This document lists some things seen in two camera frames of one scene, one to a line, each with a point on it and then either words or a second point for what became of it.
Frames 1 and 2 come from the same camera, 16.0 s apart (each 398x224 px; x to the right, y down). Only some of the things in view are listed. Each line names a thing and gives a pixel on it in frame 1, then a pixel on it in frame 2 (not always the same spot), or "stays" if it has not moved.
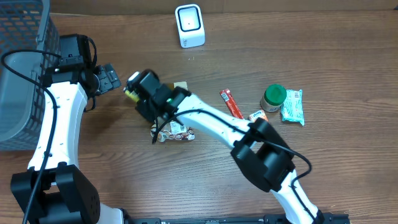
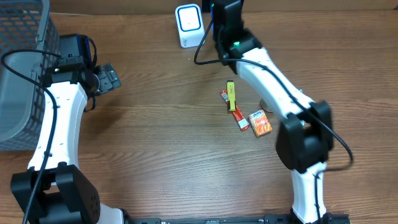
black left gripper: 109,78 stays
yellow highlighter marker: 132,94 to 231,95
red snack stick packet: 232,105 stays
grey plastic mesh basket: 24,24 stays
